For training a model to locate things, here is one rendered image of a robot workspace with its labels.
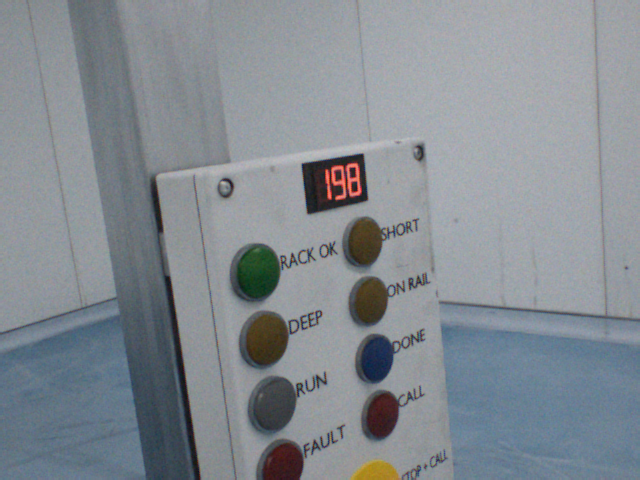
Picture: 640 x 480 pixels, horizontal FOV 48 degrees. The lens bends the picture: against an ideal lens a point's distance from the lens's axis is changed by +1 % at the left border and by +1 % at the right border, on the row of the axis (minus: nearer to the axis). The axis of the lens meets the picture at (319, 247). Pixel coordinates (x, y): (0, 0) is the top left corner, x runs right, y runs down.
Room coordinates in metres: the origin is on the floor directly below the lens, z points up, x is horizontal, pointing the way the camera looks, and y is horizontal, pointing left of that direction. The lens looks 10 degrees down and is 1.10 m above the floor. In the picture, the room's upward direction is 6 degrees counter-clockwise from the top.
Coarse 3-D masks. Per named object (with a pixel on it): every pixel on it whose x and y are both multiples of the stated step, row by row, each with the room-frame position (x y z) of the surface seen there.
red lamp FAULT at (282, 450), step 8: (280, 448) 0.36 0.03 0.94; (288, 448) 0.36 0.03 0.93; (296, 448) 0.36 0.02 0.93; (272, 456) 0.35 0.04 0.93; (280, 456) 0.35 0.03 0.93; (288, 456) 0.36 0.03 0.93; (296, 456) 0.36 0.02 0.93; (272, 464) 0.35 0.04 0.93; (280, 464) 0.35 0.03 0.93; (288, 464) 0.36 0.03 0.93; (296, 464) 0.36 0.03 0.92; (264, 472) 0.35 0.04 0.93; (272, 472) 0.35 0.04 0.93; (280, 472) 0.35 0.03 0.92; (288, 472) 0.36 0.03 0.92; (296, 472) 0.36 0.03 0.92
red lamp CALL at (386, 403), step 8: (376, 400) 0.41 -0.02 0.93; (384, 400) 0.41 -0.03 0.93; (392, 400) 0.41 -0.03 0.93; (376, 408) 0.41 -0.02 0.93; (384, 408) 0.41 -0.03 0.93; (392, 408) 0.41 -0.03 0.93; (368, 416) 0.40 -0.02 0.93; (376, 416) 0.40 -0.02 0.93; (384, 416) 0.41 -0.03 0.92; (392, 416) 0.41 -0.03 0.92; (368, 424) 0.40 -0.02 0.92; (376, 424) 0.40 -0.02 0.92; (384, 424) 0.41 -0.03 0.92; (392, 424) 0.41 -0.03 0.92; (376, 432) 0.40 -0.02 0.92; (384, 432) 0.41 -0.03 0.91
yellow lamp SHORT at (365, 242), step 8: (360, 224) 0.41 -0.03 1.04; (368, 224) 0.41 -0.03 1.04; (376, 224) 0.42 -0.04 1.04; (352, 232) 0.40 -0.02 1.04; (360, 232) 0.41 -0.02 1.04; (368, 232) 0.41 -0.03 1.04; (376, 232) 0.41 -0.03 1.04; (352, 240) 0.40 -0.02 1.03; (360, 240) 0.40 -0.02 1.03; (368, 240) 0.41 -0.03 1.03; (376, 240) 0.41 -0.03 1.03; (352, 248) 0.40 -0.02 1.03; (360, 248) 0.40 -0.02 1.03; (368, 248) 0.41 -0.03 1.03; (376, 248) 0.41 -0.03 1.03; (352, 256) 0.40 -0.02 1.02; (360, 256) 0.40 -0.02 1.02; (368, 256) 0.41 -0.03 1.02; (376, 256) 0.41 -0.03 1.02; (360, 264) 0.41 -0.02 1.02
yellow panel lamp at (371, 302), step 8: (368, 280) 0.41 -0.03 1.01; (376, 280) 0.41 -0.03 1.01; (360, 288) 0.41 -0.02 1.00; (368, 288) 0.41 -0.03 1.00; (376, 288) 0.41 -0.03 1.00; (384, 288) 0.42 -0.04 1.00; (360, 296) 0.40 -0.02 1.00; (368, 296) 0.41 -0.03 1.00; (376, 296) 0.41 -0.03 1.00; (384, 296) 0.42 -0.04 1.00; (360, 304) 0.40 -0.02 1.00; (368, 304) 0.41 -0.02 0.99; (376, 304) 0.41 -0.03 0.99; (384, 304) 0.41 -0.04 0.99; (360, 312) 0.40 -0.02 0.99; (368, 312) 0.41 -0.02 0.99; (376, 312) 0.41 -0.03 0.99; (384, 312) 0.42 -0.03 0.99; (368, 320) 0.41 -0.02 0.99; (376, 320) 0.41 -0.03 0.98
